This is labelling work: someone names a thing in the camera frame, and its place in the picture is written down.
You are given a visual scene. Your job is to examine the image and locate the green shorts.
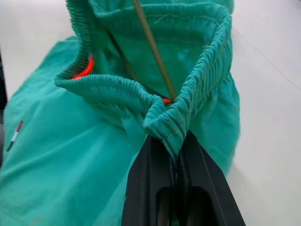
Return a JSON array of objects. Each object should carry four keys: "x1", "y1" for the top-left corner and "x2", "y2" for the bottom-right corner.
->
[{"x1": 0, "y1": 0, "x2": 242, "y2": 226}]

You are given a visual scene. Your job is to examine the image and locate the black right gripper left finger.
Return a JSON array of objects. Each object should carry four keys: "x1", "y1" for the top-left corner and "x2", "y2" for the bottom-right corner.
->
[{"x1": 122, "y1": 134, "x2": 180, "y2": 226}]

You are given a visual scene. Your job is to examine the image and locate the olive wire hanger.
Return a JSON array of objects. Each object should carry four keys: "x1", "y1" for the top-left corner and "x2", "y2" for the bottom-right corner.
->
[{"x1": 107, "y1": 0, "x2": 177, "y2": 101}]

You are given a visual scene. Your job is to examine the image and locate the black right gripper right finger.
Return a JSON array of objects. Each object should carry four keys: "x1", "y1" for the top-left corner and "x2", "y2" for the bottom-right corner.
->
[{"x1": 176, "y1": 130, "x2": 246, "y2": 226}]

